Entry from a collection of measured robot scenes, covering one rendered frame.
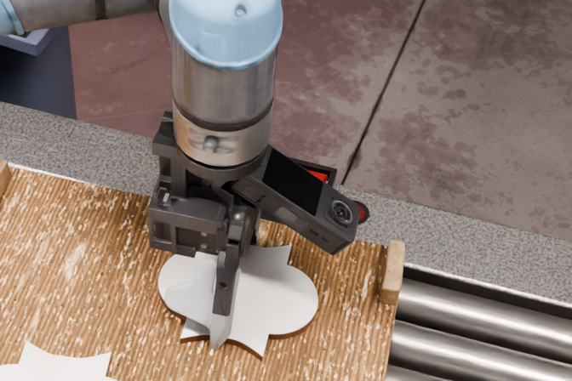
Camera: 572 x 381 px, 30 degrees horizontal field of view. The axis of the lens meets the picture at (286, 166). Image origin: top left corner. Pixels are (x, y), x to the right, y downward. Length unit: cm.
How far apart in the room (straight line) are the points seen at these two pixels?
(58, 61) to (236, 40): 82
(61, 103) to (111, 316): 65
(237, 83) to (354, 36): 196
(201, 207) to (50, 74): 69
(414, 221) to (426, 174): 130
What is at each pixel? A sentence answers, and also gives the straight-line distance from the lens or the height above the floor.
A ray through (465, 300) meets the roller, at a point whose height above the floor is 92.
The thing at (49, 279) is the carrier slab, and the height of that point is 94.
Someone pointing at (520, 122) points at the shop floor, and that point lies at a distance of 256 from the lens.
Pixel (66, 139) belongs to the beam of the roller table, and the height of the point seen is 92.
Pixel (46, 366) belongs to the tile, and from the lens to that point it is 94.
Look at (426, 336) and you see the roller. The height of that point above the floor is 92.
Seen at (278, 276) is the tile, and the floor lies 95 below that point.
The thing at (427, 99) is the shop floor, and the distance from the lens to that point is 256.
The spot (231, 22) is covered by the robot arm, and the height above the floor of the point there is 129.
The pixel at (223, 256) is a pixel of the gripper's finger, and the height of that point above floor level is 105.
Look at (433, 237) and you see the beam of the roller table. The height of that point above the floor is 92.
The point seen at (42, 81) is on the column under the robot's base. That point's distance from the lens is 151.
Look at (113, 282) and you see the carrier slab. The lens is 99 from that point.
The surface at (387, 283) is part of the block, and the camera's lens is 97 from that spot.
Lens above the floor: 174
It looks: 48 degrees down
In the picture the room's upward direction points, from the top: 7 degrees clockwise
